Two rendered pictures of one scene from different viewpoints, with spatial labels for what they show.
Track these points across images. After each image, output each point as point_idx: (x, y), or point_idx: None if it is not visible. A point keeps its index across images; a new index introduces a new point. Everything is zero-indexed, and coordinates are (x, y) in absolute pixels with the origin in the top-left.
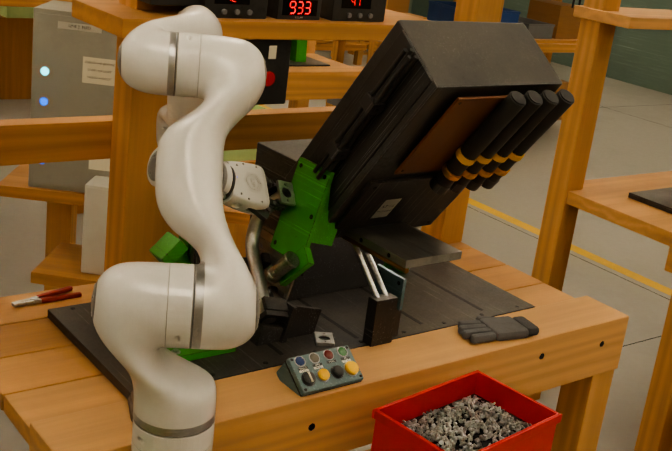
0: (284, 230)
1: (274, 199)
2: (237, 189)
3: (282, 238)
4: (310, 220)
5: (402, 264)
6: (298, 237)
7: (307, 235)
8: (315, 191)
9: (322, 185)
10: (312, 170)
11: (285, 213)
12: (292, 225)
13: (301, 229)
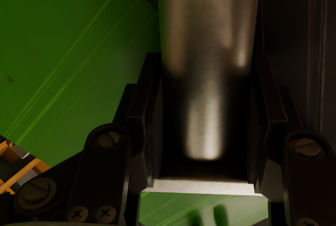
0: (51, 12)
1: (187, 121)
2: None
3: None
4: (63, 159)
5: (17, 148)
6: (5, 91)
7: (8, 134)
8: (160, 201)
9: (165, 225)
10: (241, 212)
11: (139, 43)
12: (65, 72)
13: (37, 114)
